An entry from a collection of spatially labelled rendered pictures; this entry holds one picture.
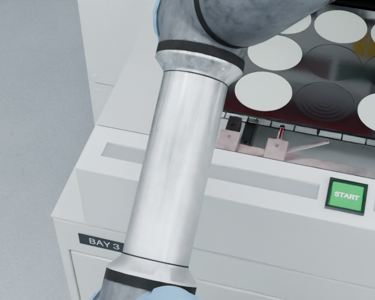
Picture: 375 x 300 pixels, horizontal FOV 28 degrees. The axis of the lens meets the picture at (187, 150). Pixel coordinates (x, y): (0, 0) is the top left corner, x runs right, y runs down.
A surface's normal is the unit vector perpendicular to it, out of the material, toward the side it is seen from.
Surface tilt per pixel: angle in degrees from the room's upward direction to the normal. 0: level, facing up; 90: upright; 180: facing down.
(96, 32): 90
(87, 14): 90
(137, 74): 0
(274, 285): 90
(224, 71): 92
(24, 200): 0
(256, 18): 82
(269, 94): 0
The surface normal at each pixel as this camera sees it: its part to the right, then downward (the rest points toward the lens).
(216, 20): -0.59, 0.57
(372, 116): 0.00, -0.67
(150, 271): 0.17, -0.77
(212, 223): -0.26, 0.72
